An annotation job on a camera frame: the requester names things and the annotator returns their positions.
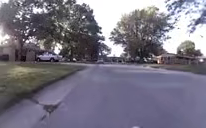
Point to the white pickup truck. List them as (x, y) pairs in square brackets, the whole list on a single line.
[(48, 57)]

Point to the vehicle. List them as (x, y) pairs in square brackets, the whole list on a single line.
[(100, 61)]

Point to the grey asphalt road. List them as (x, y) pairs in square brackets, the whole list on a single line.
[(134, 96)]

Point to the low brick house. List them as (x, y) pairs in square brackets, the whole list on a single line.
[(174, 59)]

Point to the pale concrete gutter strip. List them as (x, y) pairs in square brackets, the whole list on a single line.
[(21, 115)]

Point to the grass lawn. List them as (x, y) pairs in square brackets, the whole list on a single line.
[(194, 68), (17, 76)]

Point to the small tree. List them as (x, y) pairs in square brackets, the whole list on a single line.
[(187, 48)]

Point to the overhanging tree branches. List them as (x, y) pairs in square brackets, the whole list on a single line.
[(197, 13)]

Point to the large leafy tree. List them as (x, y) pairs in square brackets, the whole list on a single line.
[(141, 30), (24, 20), (81, 33)]

